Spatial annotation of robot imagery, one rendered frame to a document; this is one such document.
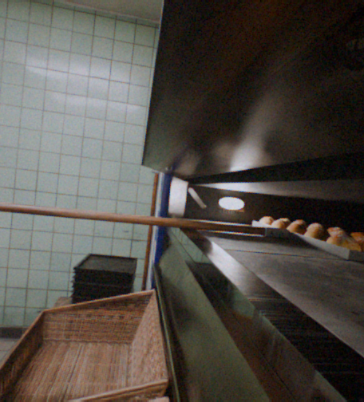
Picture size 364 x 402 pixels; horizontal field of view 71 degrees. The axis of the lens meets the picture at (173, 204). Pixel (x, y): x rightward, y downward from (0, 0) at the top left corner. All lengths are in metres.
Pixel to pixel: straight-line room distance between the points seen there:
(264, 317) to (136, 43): 2.22
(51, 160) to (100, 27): 1.08
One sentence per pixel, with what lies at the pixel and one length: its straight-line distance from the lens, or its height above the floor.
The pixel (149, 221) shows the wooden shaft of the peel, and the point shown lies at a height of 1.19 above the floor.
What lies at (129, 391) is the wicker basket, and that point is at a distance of 0.75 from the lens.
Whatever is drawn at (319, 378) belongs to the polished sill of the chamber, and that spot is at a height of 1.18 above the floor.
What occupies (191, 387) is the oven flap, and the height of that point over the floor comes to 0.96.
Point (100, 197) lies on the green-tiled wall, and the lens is 2.10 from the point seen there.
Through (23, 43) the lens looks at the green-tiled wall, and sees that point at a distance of 2.47.
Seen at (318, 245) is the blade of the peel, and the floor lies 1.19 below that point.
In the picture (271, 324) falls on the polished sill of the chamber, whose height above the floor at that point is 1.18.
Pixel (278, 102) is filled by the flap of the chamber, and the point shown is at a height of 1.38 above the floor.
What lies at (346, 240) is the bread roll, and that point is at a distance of 0.84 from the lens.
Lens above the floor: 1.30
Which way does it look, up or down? 3 degrees down
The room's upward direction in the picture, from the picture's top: 7 degrees clockwise
